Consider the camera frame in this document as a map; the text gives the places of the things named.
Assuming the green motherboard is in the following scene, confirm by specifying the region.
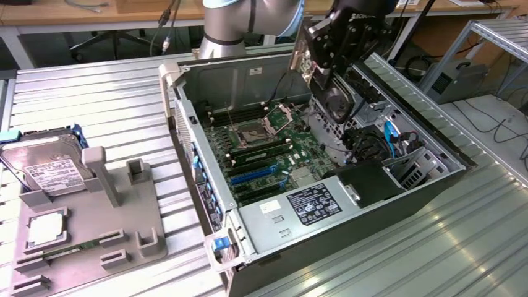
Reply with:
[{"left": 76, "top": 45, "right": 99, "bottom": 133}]
[{"left": 193, "top": 98, "right": 343, "bottom": 208}]

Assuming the Nvidia graphics card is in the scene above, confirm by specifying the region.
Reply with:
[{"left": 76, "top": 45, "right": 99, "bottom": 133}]
[{"left": 288, "top": 38, "right": 360, "bottom": 125}]

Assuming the silver hard disk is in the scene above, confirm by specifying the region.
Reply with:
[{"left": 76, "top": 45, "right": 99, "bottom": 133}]
[{"left": 0, "top": 131, "right": 99, "bottom": 197}]

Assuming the grey control box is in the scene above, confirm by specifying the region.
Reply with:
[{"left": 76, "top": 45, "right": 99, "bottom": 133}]
[{"left": 420, "top": 60, "right": 491, "bottom": 105}]

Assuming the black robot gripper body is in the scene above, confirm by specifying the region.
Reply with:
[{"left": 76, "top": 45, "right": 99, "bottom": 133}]
[{"left": 328, "top": 0, "right": 399, "bottom": 27}]

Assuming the metal socket cover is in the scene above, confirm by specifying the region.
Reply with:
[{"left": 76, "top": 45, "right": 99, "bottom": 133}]
[{"left": 263, "top": 103, "right": 300, "bottom": 134}]

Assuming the perforated metal disk bay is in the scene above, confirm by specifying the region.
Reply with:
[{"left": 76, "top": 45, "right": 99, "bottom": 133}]
[{"left": 381, "top": 147, "right": 467, "bottom": 191}]

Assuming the aluminium slat table frame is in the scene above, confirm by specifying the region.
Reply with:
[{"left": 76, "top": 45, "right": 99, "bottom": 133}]
[{"left": 428, "top": 18, "right": 528, "bottom": 103}]

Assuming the thin socket locking lever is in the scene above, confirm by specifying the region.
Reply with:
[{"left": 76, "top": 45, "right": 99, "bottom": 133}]
[{"left": 224, "top": 103, "right": 237, "bottom": 128}]

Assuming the blue data wire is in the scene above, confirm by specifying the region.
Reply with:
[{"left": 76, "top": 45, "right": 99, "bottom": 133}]
[{"left": 383, "top": 121, "right": 399, "bottom": 160}]

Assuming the CPU socket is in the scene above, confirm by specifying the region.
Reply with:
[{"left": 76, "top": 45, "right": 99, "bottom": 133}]
[{"left": 232, "top": 122, "right": 276, "bottom": 148}]

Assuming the wooden desk white frame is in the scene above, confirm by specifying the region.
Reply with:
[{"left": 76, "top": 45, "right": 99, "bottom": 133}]
[
  {"left": 303, "top": 0, "right": 520, "bottom": 62},
  {"left": 0, "top": 0, "right": 207, "bottom": 71}
]

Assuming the black installed RAM stick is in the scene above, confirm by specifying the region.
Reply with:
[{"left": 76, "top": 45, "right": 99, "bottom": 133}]
[{"left": 228, "top": 145, "right": 295, "bottom": 166}]

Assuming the grey plastic parts rack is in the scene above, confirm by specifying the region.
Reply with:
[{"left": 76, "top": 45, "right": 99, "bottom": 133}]
[{"left": 8, "top": 147, "right": 169, "bottom": 296}]

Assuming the thin hanging cable with plug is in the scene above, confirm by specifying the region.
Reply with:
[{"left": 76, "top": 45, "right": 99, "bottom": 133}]
[{"left": 148, "top": 0, "right": 183, "bottom": 53}]

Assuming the silver chipset heatsink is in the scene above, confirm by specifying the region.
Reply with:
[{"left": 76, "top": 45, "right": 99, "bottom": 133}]
[{"left": 289, "top": 168, "right": 321, "bottom": 187}]

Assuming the black power wire bundle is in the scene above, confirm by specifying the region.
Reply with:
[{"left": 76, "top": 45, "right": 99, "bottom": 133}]
[{"left": 341, "top": 128, "right": 388, "bottom": 165}]

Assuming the green RAM stick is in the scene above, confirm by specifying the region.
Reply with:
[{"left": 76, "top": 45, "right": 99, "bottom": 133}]
[{"left": 40, "top": 239, "right": 104, "bottom": 260}]

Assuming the silver CPU chip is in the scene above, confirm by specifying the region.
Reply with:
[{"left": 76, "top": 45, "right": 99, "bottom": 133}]
[{"left": 27, "top": 213, "right": 67, "bottom": 247}]

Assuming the black plastic air shroud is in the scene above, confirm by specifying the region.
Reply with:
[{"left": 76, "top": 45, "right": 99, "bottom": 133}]
[{"left": 324, "top": 160, "right": 405, "bottom": 209}]

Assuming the black office chair base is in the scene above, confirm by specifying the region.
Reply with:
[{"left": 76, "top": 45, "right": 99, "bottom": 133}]
[{"left": 68, "top": 29, "right": 164, "bottom": 61}]

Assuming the grey power supply unit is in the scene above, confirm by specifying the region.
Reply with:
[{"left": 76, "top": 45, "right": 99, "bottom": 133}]
[{"left": 237, "top": 181, "right": 364, "bottom": 254}]

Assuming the open black PC case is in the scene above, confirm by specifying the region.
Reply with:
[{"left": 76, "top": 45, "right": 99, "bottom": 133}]
[{"left": 159, "top": 37, "right": 475, "bottom": 297}]

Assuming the blue disk carrier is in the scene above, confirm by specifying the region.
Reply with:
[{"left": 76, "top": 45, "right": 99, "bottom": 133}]
[{"left": 0, "top": 122, "right": 91, "bottom": 151}]

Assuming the long PCIe expansion slot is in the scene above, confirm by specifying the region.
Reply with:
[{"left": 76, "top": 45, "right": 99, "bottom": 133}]
[{"left": 228, "top": 165, "right": 279, "bottom": 186}]

